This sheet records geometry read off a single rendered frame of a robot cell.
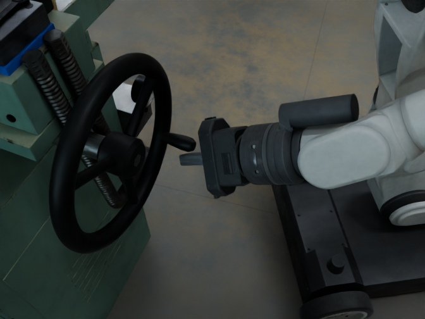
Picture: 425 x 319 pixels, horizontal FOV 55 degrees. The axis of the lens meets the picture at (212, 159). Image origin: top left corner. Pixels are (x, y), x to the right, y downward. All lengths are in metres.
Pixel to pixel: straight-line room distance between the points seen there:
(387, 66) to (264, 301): 0.78
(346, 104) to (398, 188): 0.68
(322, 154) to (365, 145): 0.05
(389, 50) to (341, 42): 1.30
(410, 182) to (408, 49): 0.49
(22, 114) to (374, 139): 0.41
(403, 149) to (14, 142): 0.46
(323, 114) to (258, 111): 1.25
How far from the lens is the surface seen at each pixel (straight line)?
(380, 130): 0.47
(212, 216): 1.45
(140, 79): 0.88
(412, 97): 0.50
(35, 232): 0.82
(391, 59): 0.92
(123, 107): 0.93
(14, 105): 0.54
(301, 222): 1.25
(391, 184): 1.14
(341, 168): 0.49
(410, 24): 0.81
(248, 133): 0.57
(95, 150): 0.59
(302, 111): 0.53
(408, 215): 1.22
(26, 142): 0.57
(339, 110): 0.51
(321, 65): 2.03
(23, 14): 0.53
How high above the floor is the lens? 1.27
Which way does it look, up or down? 53 degrees down
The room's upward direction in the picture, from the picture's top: straight up
